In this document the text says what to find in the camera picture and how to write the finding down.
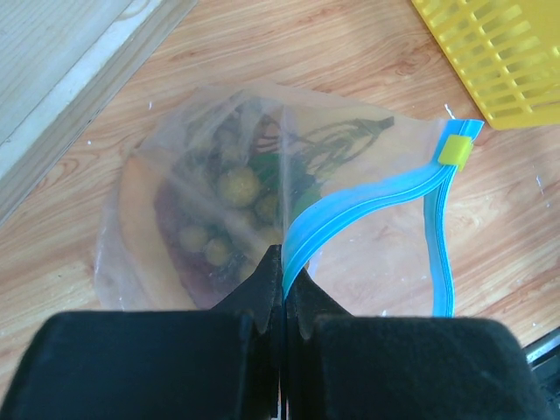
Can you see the yellow plastic basket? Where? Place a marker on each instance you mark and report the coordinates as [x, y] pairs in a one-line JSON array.
[[506, 53]]

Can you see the wooden clothes rack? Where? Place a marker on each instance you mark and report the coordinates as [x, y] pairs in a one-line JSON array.
[[61, 64]]

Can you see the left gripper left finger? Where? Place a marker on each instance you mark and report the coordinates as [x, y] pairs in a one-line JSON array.
[[221, 363]]

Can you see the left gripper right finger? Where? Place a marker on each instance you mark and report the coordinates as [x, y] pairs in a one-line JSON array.
[[341, 366]]

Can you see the longan fruit bunch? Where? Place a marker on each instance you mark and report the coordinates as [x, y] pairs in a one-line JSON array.
[[252, 169]]

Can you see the clear zip top bag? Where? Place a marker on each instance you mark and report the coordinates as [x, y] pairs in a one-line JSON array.
[[375, 241]]

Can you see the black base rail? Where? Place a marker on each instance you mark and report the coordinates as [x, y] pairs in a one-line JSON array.
[[543, 357]]

